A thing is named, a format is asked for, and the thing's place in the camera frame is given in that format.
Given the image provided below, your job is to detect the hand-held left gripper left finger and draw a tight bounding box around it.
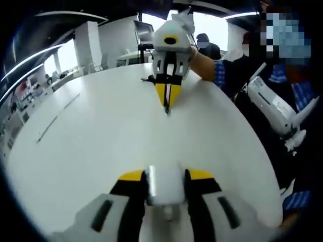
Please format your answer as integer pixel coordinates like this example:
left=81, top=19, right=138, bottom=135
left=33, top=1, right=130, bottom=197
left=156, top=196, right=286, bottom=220
left=49, top=169, right=150, bottom=242

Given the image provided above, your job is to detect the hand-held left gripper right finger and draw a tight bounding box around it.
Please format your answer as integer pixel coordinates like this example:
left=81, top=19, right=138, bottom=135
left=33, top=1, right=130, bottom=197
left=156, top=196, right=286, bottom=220
left=184, top=168, right=280, bottom=242

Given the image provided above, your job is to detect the black Type-C cable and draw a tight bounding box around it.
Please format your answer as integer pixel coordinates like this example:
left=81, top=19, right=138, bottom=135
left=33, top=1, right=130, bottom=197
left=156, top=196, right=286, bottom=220
left=140, top=51, right=175, bottom=116

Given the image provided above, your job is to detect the white charger adapter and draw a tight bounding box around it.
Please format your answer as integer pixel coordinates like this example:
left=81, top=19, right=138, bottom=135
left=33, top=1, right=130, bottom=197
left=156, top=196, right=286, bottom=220
left=145, top=162, right=188, bottom=206

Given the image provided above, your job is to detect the person's right hand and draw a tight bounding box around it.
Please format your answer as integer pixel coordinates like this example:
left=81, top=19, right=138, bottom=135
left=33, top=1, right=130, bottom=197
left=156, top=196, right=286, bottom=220
left=171, top=9, right=196, bottom=35

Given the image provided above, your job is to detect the grey monitor screen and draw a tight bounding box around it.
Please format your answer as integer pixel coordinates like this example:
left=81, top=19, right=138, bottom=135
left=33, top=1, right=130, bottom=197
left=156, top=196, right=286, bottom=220
left=133, top=20, right=155, bottom=44

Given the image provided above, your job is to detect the black monitor stand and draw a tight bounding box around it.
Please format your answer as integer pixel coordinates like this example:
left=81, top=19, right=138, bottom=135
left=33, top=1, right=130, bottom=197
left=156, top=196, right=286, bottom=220
left=137, top=43, right=155, bottom=67

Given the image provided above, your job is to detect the small white table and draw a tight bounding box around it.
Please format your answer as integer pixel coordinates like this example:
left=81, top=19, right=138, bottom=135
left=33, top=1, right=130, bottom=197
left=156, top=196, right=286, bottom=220
left=117, top=51, right=152, bottom=67

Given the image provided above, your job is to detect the person in blue plaid shirt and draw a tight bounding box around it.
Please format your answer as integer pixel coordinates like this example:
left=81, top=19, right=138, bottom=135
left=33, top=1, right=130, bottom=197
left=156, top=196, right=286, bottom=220
left=214, top=56, right=320, bottom=215

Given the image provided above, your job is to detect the ceiling light strip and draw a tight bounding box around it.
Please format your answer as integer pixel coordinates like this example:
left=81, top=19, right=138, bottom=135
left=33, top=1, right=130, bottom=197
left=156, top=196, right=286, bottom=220
left=224, top=11, right=263, bottom=20
left=0, top=63, right=45, bottom=101
left=0, top=43, right=67, bottom=83

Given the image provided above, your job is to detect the narrow white pillar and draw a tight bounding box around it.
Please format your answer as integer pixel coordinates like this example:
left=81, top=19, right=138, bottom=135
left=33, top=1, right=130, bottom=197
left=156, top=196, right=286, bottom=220
left=74, top=20, right=102, bottom=76

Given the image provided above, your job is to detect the white chest device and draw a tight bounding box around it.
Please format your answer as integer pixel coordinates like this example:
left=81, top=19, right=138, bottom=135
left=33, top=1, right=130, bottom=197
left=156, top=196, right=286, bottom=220
left=242, top=63, right=320, bottom=157

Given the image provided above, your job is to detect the white ceiling trim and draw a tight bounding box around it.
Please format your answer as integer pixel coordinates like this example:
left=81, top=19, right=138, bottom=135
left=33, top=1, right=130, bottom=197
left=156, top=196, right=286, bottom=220
left=35, top=10, right=110, bottom=23

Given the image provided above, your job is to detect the desk cable tray lid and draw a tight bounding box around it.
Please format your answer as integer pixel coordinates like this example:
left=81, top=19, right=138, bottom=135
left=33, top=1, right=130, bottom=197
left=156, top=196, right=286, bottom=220
left=36, top=93, right=82, bottom=144

